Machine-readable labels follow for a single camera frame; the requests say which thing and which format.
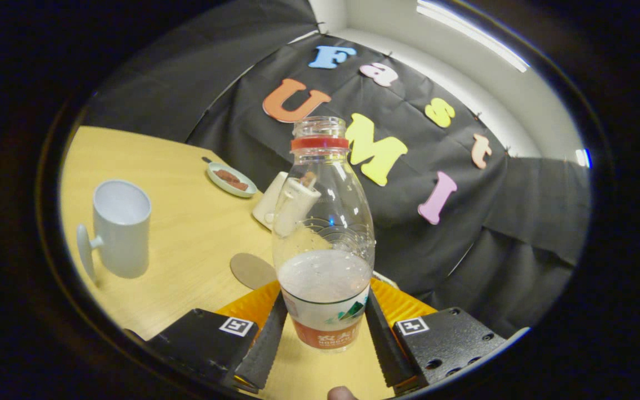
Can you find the clear plastic juice bottle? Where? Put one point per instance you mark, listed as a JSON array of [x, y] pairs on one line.
[[325, 278]]

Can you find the brown food pieces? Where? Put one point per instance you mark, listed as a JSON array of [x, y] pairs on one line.
[[230, 179]]

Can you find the wooden table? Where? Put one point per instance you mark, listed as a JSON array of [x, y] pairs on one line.
[[186, 222]]

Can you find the small pale green plate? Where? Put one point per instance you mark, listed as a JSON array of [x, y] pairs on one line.
[[243, 193]]

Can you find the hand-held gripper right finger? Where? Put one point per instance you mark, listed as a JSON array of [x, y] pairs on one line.
[[386, 344]]

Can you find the round brown coaster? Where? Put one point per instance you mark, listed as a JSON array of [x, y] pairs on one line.
[[250, 270]]

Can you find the long ceiling light panel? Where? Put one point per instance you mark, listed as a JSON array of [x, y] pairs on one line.
[[464, 29]]

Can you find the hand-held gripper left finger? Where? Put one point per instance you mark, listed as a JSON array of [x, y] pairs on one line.
[[267, 350]]

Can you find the white toaster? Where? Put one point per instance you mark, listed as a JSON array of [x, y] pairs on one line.
[[267, 208]]

